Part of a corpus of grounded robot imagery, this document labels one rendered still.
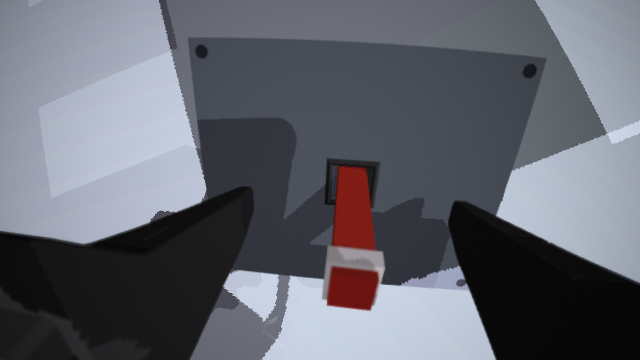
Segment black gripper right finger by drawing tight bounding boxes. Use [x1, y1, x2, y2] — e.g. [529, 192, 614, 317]
[448, 200, 640, 360]

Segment dark grey sloped panel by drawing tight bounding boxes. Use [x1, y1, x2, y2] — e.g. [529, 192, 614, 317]
[187, 37, 547, 290]

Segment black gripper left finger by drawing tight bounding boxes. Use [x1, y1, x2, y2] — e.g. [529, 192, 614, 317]
[0, 186, 254, 360]

